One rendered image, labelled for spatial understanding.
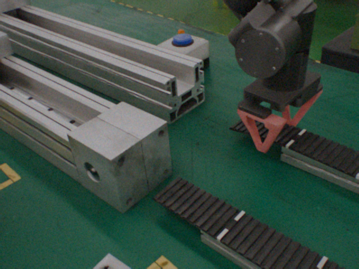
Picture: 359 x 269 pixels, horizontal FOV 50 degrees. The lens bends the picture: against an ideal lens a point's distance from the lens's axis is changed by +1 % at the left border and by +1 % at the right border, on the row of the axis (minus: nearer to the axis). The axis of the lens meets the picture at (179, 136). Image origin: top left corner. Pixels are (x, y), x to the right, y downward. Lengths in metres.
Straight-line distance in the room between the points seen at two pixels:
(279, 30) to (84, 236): 0.34
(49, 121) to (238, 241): 0.31
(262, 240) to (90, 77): 0.50
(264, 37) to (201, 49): 0.40
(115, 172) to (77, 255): 0.11
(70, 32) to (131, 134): 0.49
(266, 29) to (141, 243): 0.29
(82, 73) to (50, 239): 0.40
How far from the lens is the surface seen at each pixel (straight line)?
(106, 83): 0.76
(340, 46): 0.97
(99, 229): 0.52
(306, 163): 0.58
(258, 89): 0.53
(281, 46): 0.43
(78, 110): 0.63
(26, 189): 0.61
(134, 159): 0.49
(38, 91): 0.73
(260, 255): 0.43
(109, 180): 0.50
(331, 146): 0.58
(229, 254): 0.46
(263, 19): 0.45
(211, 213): 0.47
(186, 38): 0.81
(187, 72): 0.69
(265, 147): 0.57
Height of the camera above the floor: 1.16
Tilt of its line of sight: 37 degrees down
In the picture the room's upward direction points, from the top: 5 degrees counter-clockwise
